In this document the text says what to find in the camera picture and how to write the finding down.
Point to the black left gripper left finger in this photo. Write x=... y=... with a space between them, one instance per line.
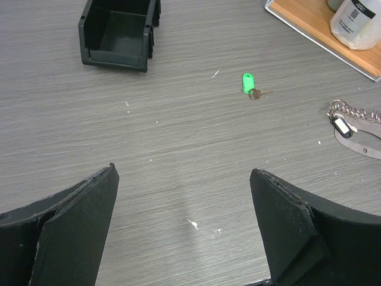
x=59 y=240

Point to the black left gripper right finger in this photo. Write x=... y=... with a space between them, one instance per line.
x=309 y=240

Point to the black key tag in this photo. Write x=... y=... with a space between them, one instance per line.
x=341 y=126

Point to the green tag with key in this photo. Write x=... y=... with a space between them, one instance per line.
x=248 y=87

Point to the black plastic storage bin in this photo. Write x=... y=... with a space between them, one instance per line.
x=118 y=33

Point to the white labelled paper roll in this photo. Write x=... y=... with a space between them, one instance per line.
x=356 y=24

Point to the white wire wooden shelf rack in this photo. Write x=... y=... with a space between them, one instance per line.
x=312 y=20

